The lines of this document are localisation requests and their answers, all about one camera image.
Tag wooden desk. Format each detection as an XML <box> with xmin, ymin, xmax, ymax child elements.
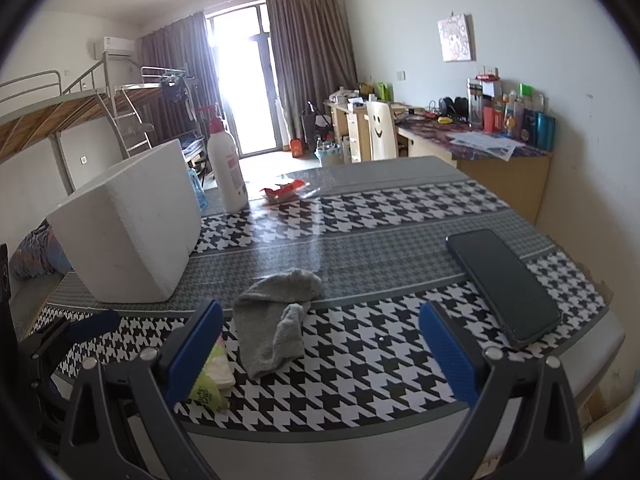
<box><xmin>324</xmin><ymin>100</ymin><xmax>553</xmax><ymax>226</ymax></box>

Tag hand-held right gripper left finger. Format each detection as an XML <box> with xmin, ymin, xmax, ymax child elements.
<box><xmin>60</xmin><ymin>299</ymin><xmax>226</xmax><ymax>480</ymax></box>

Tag row of toiletry bottles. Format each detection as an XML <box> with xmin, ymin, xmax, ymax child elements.
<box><xmin>492</xmin><ymin>84</ymin><xmax>556</xmax><ymax>151</ymax></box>

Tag houndstooth tablecloth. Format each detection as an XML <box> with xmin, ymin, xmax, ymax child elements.
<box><xmin>30</xmin><ymin>156</ymin><xmax>626</xmax><ymax>441</ymax></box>

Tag metal bunk ladder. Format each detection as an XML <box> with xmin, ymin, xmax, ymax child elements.
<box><xmin>97</xmin><ymin>92</ymin><xmax>153</xmax><ymax>158</ymax></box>

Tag hanging dark clothes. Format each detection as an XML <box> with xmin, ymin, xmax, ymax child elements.
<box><xmin>160</xmin><ymin>76</ymin><xmax>196</xmax><ymax>103</ymax></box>

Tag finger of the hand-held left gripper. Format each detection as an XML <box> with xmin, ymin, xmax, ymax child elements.
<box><xmin>29</xmin><ymin>309</ymin><xmax>121</xmax><ymax>377</ymax></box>

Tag black headphones case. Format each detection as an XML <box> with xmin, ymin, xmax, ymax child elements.
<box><xmin>440</xmin><ymin>96</ymin><xmax>468</xmax><ymax>118</ymax></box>

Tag red snack packet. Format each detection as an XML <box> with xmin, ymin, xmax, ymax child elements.
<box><xmin>259</xmin><ymin>181</ymin><xmax>307</xmax><ymax>205</ymax></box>

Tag pink wall poster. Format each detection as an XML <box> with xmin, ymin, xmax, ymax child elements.
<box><xmin>437</xmin><ymin>14</ymin><xmax>476</xmax><ymax>62</ymax></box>

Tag narrow brown curtain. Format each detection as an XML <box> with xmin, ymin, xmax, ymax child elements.
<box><xmin>140</xmin><ymin>12</ymin><xmax>221</xmax><ymax>146</ymax></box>

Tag grey bucket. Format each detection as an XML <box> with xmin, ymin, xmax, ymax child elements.
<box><xmin>316</xmin><ymin>142</ymin><xmax>346</xmax><ymax>167</ymax></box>

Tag large metal bunk bed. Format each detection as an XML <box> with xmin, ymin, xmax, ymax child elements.
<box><xmin>0</xmin><ymin>71</ymin><xmax>121</xmax><ymax>196</ymax></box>

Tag grey sock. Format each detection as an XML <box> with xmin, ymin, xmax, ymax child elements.
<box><xmin>232</xmin><ymin>268</ymin><xmax>323</xmax><ymax>380</ymax></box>

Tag glass balcony door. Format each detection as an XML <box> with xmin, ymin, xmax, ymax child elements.
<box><xmin>206</xmin><ymin>4</ymin><xmax>281</xmax><ymax>156</ymax></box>

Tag patterned dark quilt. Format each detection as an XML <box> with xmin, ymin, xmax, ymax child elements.
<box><xmin>10</xmin><ymin>225</ymin><xmax>73</xmax><ymax>281</ymax></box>

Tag black bag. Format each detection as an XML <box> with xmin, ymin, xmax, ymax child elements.
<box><xmin>300</xmin><ymin>102</ymin><xmax>331</xmax><ymax>148</ymax></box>

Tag green white tissue packet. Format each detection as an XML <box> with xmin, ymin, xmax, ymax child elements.
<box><xmin>187</xmin><ymin>335</ymin><xmax>236</xmax><ymax>408</ymax></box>

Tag white air conditioner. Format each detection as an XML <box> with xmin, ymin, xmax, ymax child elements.
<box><xmin>90</xmin><ymin>36</ymin><xmax>136</xmax><ymax>59</ymax></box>

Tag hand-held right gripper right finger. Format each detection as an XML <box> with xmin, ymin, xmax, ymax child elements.
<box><xmin>419</xmin><ymin>301</ymin><xmax>586</xmax><ymax>480</ymax></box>

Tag white foam box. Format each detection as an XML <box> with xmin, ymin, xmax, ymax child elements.
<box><xmin>46</xmin><ymin>138</ymin><xmax>203</xmax><ymax>303</ymax></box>

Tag printed papers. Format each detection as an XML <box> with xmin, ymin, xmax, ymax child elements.
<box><xmin>447</xmin><ymin>131</ymin><xmax>526</xmax><ymax>162</ymax></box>

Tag wide brown curtain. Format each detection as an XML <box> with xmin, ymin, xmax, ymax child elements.
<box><xmin>265</xmin><ymin>0</ymin><xmax>358</xmax><ymax>148</ymax></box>

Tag wooden chair with smiley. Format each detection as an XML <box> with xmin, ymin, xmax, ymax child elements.
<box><xmin>357</xmin><ymin>101</ymin><xmax>398</xmax><ymax>163</ymax></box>

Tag white pump bottle red cap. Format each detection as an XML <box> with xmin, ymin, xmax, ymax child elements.
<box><xmin>199</xmin><ymin>104</ymin><xmax>249</xmax><ymax>213</ymax></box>

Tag blue plastic packet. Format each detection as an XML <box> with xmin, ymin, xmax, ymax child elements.
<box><xmin>187</xmin><ymin>167</ymin><xmax>208</xmax><ymax>211</ymax></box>

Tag small metal bunk bed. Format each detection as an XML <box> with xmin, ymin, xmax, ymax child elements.
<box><xmin>102</xmin><ymin>52</ymin><xmax>201</xmax><ymax>161</ymax></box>

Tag steel thermos jug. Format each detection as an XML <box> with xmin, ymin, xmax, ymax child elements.
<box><xmin>467</xmin><ymin>77</ymin><xmax>501</xmax><ymax>131</ymax></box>

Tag black smartphone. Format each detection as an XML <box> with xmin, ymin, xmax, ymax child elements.
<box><xmin>446</xmin><ymin>229</ymin><xmax>562</xmax><ymax>350</ymax></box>

